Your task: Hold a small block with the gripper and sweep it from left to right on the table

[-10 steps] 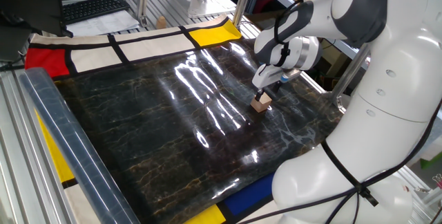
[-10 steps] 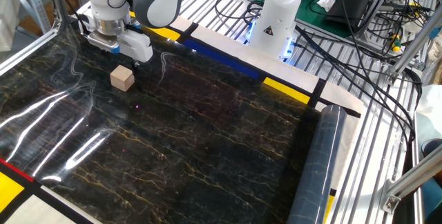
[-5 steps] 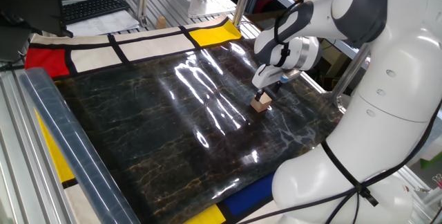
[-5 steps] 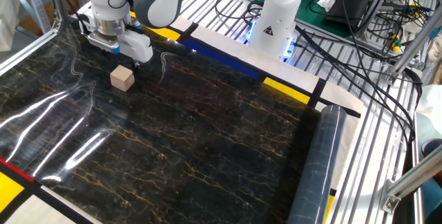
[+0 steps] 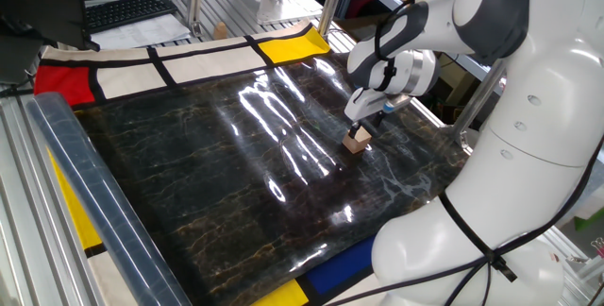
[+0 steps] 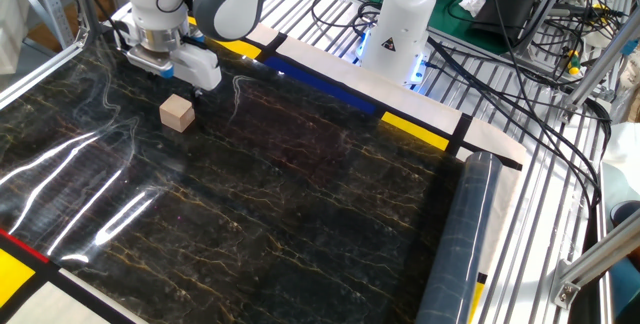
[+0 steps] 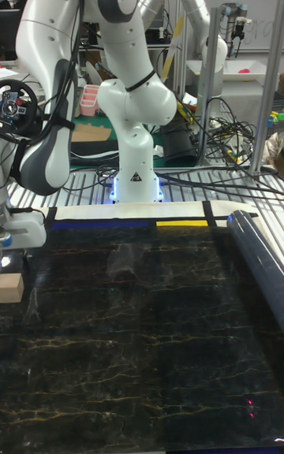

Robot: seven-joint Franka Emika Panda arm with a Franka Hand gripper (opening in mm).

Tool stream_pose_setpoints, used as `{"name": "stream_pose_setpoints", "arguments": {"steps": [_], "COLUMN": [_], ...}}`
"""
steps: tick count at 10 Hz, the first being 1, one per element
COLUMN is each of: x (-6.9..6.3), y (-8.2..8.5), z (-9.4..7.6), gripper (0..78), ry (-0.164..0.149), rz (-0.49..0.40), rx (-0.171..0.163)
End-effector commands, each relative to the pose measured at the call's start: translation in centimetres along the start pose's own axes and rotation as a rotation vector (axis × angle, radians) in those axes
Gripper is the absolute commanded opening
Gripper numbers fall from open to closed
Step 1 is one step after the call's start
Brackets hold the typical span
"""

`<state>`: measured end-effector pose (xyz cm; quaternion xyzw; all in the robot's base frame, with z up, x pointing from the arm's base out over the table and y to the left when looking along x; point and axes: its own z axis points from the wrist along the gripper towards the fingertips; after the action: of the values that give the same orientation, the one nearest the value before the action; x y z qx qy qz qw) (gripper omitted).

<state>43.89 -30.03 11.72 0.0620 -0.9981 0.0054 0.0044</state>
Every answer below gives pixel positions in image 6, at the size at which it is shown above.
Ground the tangled black cable heap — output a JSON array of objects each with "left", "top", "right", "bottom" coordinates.
[{"left": 519, "top": 0, "right": 626, "bottom": 73}]

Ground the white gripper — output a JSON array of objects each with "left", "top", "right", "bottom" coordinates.
[{"left": 113, "top": 11, "right": 224, "bottom": 105}]

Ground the thick black cable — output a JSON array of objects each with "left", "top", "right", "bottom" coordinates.
[{"left": 424, "top": 36, "right": 614, "bottom": 265}]

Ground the yellow green screwdriver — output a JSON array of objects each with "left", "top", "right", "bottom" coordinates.
[{"left": 564, "top": 48, "right": 583, "bottom": 77}]

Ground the perforated grey steel upright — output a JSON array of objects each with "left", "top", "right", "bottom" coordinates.
[{"left": 19, "top": 0, "right": 76, "bottom": 49}]

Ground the black coiled cable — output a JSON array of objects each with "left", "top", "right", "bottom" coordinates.
[{"left": 309, "top": 0, "right": 384, "bottom": 40}]

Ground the small wooden cube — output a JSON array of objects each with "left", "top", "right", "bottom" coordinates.
[{"left": 159, "top": 93, "right": 197, "bottom": 134}]

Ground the black pouch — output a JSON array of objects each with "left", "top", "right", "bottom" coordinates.
[{"left": 468, "top": 0, "right": 554, "bottom": 48}]

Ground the teal bin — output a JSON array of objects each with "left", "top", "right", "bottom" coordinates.
[{"left": 608, "top": 199, "right": 640, "bottom": 318}]

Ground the silver wrist camera blue end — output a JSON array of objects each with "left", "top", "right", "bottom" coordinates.
[{"left": 124, "top": 46, "right": 176, "bottom": 80}]

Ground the black marble pattern sheet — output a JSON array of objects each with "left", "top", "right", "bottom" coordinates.
[{"left": 0, "top": 8, "right": 504, "bottom": 324}]

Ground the crumpled white paper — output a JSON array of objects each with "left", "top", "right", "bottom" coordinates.
[{"left": 458, "top": 0, "right": 488, "bottom": 18}]

